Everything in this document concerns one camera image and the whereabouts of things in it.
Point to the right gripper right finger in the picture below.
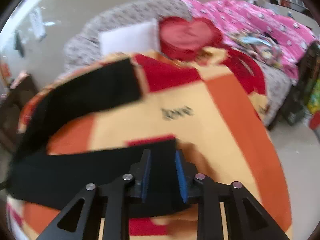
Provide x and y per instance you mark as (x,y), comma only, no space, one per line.
(223,207)

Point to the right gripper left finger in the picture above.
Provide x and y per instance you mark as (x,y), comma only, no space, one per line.
(102,211)

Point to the black pants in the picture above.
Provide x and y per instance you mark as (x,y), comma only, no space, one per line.
(63,147)

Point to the orange red patchwork blanket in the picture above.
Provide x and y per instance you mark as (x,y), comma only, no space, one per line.
(212,108)

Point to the green yellow bag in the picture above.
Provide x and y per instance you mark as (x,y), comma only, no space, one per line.
(314,101)

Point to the dark wooden side table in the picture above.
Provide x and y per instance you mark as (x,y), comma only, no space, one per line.
(11,107)

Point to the colourful crumpled cloth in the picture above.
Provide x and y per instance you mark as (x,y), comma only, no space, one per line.
(258,46)

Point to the grey floral quilt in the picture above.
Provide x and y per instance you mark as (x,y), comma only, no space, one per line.
(84,48)

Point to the pink patterned quilt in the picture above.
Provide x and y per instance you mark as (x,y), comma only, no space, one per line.
(233,16)

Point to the red heart cushion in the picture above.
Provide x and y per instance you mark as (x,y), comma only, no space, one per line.
(183,40)

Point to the white pillow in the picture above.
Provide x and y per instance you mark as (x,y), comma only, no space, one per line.
(135,38)

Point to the dark wooden bed frame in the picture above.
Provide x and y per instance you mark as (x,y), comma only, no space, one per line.
(294,107)

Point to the dark cloth hanging on wall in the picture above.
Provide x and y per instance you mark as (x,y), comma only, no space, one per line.
(18,45)

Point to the wall calendar poster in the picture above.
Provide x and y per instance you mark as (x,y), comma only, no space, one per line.
(37,23)

